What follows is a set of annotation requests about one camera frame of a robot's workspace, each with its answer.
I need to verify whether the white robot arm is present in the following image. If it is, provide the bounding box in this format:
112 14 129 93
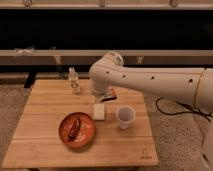
89 51 213 112

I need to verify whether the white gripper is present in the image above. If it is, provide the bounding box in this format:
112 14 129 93
90 80 117 102

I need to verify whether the white ceramic cup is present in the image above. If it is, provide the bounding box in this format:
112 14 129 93
116 106 136 130

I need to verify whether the black cable on floor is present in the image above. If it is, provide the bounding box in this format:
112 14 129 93
155 97 213 122

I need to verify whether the white rectangular eraser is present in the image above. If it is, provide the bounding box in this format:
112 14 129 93
94 103 105 121

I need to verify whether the small clear bottle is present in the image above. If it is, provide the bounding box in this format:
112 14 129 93
68 67 80 94

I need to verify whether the orange round plate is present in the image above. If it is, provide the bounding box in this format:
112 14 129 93
58 112 96 149

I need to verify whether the beige horizontal rail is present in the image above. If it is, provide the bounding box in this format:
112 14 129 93
0 49 213 66

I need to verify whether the brown item on plate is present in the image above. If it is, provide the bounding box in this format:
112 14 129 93
69 119 81 141

